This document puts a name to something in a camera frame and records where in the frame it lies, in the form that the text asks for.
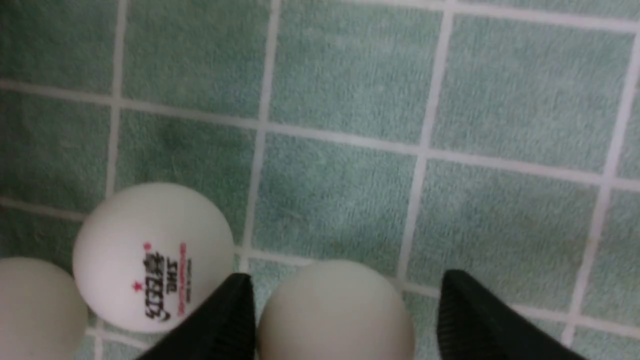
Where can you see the white ping-pong ball with logo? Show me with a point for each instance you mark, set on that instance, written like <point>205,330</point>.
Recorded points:
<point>42,314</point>
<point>148,256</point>

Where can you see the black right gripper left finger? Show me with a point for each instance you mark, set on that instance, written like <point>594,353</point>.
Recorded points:
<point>222,328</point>

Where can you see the green checkered table cloth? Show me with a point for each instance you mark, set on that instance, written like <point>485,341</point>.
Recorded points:
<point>496,136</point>

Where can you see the plain white ping-pong ball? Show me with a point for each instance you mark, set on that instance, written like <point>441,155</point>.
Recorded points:
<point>335,310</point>

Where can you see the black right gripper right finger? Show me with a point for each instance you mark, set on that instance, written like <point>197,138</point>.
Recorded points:
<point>475,324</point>

